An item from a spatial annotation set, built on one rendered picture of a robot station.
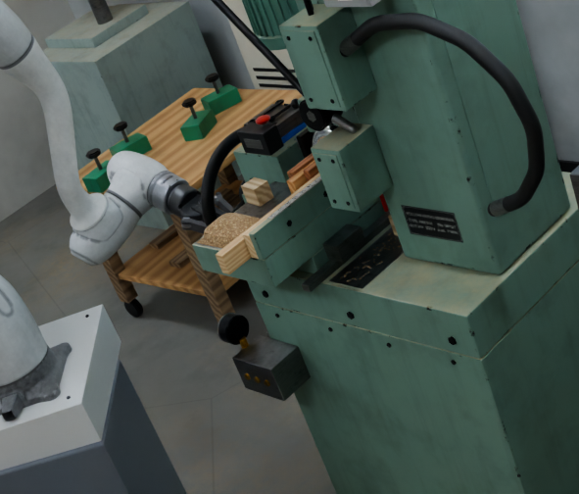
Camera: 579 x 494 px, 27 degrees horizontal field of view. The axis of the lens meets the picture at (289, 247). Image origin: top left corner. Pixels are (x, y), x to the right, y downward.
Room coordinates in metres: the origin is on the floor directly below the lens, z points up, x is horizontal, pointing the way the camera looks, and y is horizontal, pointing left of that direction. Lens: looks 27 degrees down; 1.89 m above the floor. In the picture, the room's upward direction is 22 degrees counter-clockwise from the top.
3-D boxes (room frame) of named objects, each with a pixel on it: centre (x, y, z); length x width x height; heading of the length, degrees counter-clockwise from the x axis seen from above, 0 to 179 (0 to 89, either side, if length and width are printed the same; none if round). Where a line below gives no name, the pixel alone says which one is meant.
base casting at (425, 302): (2.03, -0.24, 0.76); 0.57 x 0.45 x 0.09; 35
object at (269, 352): (2.10, 0.12, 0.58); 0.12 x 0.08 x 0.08; 35
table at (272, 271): (2.22, -0.11, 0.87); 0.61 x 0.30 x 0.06; 125
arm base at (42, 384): (2.18, 0.61, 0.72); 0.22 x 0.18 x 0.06; 169
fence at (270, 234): (2.10, -0.19, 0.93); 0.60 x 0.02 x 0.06; 125
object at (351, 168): (1.89, -0.15, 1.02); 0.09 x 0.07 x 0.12; 125
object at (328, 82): (1.87, -0.17, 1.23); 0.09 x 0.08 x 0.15; 35
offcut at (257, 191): (2.17, 0.02, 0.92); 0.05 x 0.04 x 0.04; 28
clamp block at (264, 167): (2.29, -0.06, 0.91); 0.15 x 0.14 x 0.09; 125
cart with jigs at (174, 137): (3.62, 0.18, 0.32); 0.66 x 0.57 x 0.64; 128
